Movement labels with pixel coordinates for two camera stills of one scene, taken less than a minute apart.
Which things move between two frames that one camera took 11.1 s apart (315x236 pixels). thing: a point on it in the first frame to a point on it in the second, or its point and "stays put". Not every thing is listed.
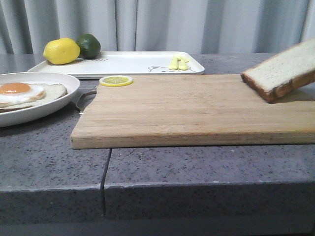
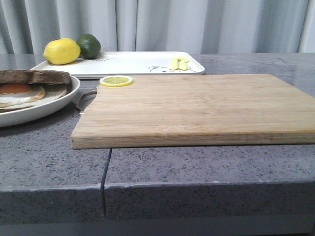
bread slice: [284, 74] to [34, 76]
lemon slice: [114, 81] stays put
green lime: [89, 46] stays put
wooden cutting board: [173, 110] stays put
